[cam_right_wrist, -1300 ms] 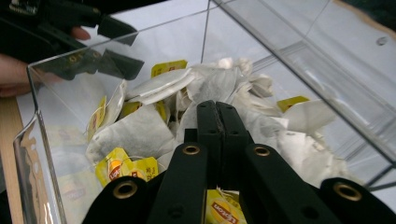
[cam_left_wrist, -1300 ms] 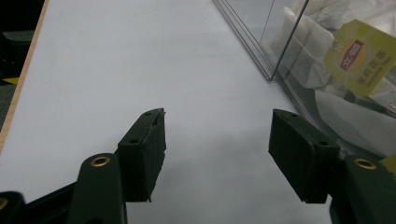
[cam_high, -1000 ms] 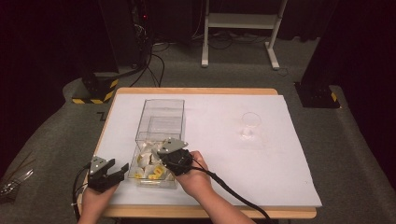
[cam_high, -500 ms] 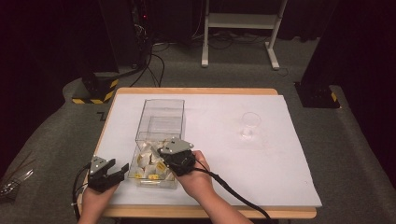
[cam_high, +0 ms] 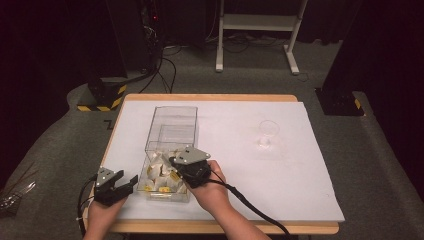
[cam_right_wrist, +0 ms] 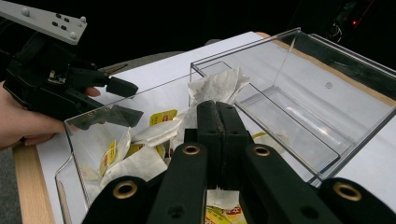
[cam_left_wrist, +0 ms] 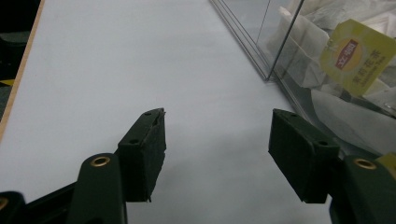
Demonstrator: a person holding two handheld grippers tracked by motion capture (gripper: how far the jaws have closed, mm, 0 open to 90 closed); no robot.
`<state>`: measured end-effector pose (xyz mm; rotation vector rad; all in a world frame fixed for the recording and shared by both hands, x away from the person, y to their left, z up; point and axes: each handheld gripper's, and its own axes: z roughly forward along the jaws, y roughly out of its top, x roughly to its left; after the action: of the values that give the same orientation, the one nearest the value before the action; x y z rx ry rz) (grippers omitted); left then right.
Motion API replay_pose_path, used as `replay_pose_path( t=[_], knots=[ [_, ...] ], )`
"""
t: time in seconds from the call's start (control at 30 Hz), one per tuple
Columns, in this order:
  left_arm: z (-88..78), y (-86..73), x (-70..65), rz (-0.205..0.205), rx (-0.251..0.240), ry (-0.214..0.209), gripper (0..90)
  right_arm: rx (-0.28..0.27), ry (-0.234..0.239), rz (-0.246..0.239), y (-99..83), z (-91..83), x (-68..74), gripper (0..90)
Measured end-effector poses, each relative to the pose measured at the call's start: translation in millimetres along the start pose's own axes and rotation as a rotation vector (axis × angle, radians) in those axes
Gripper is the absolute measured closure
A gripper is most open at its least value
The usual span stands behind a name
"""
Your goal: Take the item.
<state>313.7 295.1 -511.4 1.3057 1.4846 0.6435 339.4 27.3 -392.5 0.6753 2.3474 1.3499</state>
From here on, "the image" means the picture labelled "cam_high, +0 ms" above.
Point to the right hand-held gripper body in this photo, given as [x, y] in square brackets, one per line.
[195, 168]

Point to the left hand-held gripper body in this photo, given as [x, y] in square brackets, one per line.
[105, 190]

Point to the pile of white yellow sachets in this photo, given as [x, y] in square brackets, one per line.
[160, 175]

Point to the person's left hand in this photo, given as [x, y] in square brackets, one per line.
[101, 213]

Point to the person's right hand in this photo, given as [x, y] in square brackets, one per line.
[210, 193]

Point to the wooden table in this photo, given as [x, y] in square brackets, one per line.
[206, 97]

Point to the white table mat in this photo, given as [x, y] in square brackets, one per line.
[266, 180]

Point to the clear glass cup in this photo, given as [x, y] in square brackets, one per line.
[268, 133]

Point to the black stand with striped base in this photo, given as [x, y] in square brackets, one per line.
[103, 93]

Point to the clear plastic wrapper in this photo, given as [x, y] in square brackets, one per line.
[15, 196]

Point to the black computer tower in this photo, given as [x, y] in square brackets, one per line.
[133, 33]

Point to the black stand base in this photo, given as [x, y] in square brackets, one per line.
[338, 101]

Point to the white metal stand frame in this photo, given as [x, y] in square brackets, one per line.
[256, 22]

